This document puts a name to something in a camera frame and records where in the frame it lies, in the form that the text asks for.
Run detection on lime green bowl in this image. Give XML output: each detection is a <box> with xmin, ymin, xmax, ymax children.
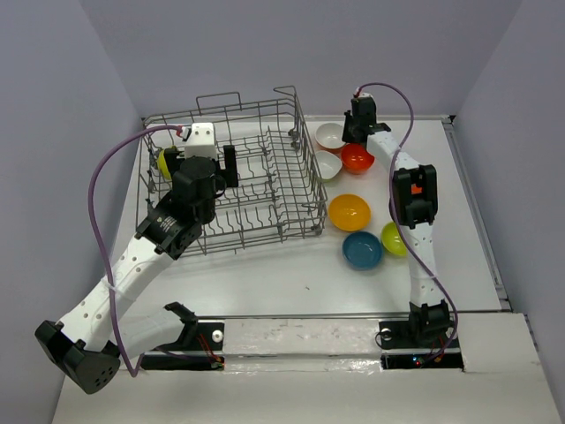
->
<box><xmin>380</xmin><ymin>222</ymin><xmax>408</xmax><ymax>257</ymax></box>
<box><xmin>156</xmin><ymin>149</ymin><xmax>171</xmax><ymax>181</ymax></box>

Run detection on round white bowl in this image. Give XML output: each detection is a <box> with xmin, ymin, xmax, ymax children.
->
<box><xmin>315</xmin><ymin>123</ymin><xmax>345</xmax><ymax>152</ymax></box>

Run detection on orange-red bowl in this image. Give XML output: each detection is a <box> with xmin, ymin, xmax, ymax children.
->
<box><xmin>341</xmin><ymin>143</ymin><xmax>375</xmax><ymax>175</ymax></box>

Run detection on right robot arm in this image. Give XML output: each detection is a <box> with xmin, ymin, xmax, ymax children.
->
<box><xmin>343</xmin><ymin>94</ymin><xmax>453</xmax><ymax>350</ymax></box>

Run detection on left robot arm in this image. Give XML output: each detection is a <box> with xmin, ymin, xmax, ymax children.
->
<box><xmin>34</xmin><ymin>145</ymin><xmax>238</xmax><ymax>395</ymax></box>

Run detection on square white bowl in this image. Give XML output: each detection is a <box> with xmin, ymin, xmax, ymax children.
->
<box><xmin>315</xmin><ymin>150</ymin><xmax>343</xmax><ymax>182</ymax></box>

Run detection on yellow bowl lower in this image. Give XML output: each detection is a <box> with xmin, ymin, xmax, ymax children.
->
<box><xmin>328</xmin><ymin>193</ymin><xmax>372</xmax><ymax>232</ymax></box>

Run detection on blue bowl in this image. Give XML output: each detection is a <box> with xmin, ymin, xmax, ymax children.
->
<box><xmin>342</xmin><ymin>231</ymin><xmax>384</xmax><ymax>271</ymax></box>

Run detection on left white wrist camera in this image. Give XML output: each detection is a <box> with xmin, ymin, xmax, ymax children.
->
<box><xmin>178</xmin><ymin>123</ymin><xmax>218</xmax><ymax>160</ymax></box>

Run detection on grey wire dish rack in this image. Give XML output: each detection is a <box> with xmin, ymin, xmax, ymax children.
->
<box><xmin>142</xmin><ymin>86</ymin><xmax>328</xmax><ymax>257</ymax></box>

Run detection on metal rail at front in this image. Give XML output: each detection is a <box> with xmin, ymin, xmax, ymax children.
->
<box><xmin>198</xmin><ymin>312</ymin><xmax>409</xmax><ymax>320</ymax></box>

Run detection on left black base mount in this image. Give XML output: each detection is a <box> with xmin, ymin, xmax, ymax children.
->
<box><xmin>141</xmin><ymin>320</ymin><xmax>225</xmax><ymax>371</ymax></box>

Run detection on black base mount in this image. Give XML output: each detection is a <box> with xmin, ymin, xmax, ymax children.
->
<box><xmin>374</xmin><ymin>320</ymin><xmax>464</xmax><ymax>371</ymax></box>
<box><xmin>141</xmin><ymin>320</ymin><xmax>225</xmax><ymax>371</ymax></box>

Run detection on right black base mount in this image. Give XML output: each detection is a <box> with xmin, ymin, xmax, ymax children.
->
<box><xmin>374</xmin><ymin>320</ymin><xmax>464</xmax><ymax>371</ymax></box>

